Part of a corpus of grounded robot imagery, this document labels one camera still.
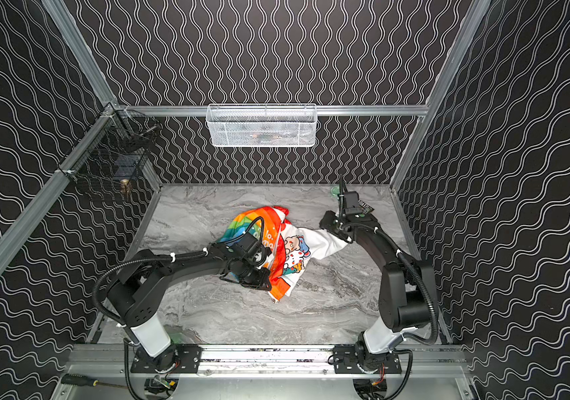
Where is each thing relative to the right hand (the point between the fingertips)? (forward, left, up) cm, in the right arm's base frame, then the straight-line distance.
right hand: (327, 224), depth 92 cm
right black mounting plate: (-42, -3, -11) cm, 44 cm away
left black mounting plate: (-43, +46, -9) cm, 63 cm away
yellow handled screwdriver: (-48, +75, -7) cm, 89 cm away
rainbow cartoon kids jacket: (-6, +14, -5) cm, 16 cm away
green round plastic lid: (+27, -7, -10) cm, 30 cm away
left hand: (-23, +18, -7) cm, 30 cm away
